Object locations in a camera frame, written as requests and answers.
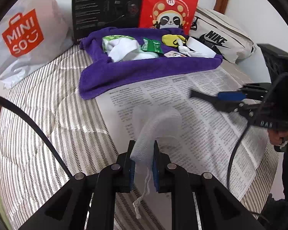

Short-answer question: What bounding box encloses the white mesh drawstring pouch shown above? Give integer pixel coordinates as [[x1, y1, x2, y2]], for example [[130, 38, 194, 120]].
[[130, 104, 182, 219]]

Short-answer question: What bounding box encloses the white foam sponge block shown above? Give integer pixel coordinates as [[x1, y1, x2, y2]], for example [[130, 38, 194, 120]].
[[186, 36, 216, 58]]

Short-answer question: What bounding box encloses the white tomato print packet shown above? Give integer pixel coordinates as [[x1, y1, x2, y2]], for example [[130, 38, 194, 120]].
[[164, 50, 187, 58]]

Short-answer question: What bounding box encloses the yellow pouch with black straps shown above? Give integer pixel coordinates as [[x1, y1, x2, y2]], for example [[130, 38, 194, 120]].
[[162, 34, 187, 48]]

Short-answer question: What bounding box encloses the green snack packet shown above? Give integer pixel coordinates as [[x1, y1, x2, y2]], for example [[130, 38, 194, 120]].
[[141, 37, 164, 54]]

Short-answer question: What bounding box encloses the white and mint glove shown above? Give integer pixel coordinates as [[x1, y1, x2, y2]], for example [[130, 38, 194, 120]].
[[107, 39, 159, 62]]

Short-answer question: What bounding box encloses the green tissue pack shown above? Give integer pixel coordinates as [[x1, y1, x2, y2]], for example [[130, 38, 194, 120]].
[[102, 35, 134, 53]]

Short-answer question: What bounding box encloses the person's right hand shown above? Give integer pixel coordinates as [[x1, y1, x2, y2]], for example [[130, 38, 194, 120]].
[[268, 129, 288, 153]]

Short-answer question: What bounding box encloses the newspaper sheet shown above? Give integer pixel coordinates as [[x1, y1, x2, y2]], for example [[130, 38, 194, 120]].
[[96, 67, 268, 199]]

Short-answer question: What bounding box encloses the white Nike waist bag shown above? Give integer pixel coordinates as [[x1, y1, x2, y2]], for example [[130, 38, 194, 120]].
[[189, 6, 257, 63]]

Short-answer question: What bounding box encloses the purple towel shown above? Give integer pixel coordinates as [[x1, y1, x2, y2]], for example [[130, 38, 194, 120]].
[[78, 27, 223, 100]]

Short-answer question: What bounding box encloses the striped bed quilt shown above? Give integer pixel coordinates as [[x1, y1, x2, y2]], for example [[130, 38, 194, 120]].
[[0, 43, 280, 230]]

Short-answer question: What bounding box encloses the red panda paper bag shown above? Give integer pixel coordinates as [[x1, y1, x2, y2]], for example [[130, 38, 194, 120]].
[[139, 0, 198, 34]]

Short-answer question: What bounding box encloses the black headset box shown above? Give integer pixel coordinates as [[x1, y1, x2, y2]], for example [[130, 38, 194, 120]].
[[72, 0, 142, 44]]

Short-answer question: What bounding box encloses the white Miniso plastic bag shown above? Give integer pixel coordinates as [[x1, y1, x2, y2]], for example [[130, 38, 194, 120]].
[[0, 0, 73, 89]]

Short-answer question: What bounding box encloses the black cable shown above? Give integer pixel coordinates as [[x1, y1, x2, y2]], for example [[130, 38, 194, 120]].
[[0, 93, 74, 179]]

